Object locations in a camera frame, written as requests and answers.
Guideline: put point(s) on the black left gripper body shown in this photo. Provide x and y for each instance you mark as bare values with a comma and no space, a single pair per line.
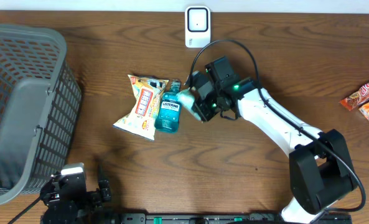
80,210

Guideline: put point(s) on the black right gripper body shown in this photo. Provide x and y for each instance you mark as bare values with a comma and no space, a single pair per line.
210,104

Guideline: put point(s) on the mint green wipes pack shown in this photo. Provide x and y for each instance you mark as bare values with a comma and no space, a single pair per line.
187,100

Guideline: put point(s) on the blue Listerine mouthwash bottle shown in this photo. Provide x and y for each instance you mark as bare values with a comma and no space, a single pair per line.
170,108

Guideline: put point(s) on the yellow snack chip bag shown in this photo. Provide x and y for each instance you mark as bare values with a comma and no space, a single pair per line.
148,92

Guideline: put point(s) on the red brown snack bar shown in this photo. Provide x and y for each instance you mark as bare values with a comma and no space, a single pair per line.
357,98

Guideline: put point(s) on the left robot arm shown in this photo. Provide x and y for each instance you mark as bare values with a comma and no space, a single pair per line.
67,212

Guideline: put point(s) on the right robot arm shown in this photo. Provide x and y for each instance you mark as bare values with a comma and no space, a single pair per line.
321,170

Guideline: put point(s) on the white barcode scanner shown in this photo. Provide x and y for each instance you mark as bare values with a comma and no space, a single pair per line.
197,26

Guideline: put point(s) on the grey plastic shopping basket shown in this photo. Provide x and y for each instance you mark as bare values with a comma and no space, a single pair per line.
40,102

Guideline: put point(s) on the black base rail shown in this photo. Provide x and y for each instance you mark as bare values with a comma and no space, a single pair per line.
140,218

